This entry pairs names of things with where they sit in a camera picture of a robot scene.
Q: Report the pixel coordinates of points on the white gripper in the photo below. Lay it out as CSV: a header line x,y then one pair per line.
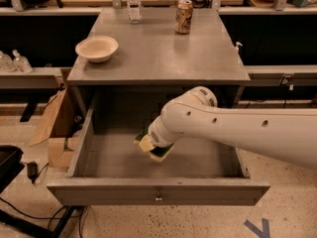
x,y
156,135

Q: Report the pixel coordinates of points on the green and yellow sponge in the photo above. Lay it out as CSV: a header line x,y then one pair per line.
x,y
158,154

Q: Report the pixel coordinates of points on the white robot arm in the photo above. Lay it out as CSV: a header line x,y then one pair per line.
x,y
288,135

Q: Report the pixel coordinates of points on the open grey top drawer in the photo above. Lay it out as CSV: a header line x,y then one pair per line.
x,y
109,169

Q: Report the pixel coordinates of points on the drawer knob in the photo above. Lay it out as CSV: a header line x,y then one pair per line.
x,y
158,197

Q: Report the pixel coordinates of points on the grey metal cabinet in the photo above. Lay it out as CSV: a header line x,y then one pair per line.
x,y
153,53

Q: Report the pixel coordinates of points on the brown cardboard box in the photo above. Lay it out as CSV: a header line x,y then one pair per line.
x,y
57,125

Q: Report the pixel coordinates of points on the white paper bowl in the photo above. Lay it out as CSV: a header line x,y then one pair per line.
x,y
97,49

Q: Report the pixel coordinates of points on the black power adapter left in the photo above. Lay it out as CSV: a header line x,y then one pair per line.
x,y
32,171

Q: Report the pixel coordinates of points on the small white pump bottle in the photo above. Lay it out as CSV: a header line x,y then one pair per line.
x,y
239,47

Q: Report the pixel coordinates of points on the black plastic bin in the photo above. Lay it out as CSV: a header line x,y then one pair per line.
x,y
10,164

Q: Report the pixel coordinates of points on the brown soda can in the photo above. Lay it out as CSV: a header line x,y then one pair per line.
x,y
184,11

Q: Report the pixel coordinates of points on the clear plastic water bottle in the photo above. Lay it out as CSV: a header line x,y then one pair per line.
x,y
134,11

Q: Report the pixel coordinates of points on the clear sanitizer bottle right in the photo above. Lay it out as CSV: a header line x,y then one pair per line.
x,y
21,63

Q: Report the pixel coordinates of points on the clear sanitizer bottle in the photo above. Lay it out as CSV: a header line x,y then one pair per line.
x,y
21,63
6,62

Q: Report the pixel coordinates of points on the blue tape floor marking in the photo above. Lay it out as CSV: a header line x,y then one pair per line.
x,y
262,232

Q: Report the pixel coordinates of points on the clear sanitizer bottle left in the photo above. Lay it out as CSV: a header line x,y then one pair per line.
x,y
6,62

